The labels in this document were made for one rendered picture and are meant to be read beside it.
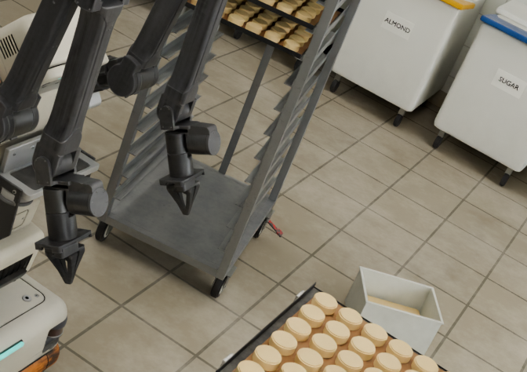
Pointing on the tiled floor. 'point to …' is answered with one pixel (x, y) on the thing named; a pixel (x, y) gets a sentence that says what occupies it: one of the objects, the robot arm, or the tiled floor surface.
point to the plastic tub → (397, 306)
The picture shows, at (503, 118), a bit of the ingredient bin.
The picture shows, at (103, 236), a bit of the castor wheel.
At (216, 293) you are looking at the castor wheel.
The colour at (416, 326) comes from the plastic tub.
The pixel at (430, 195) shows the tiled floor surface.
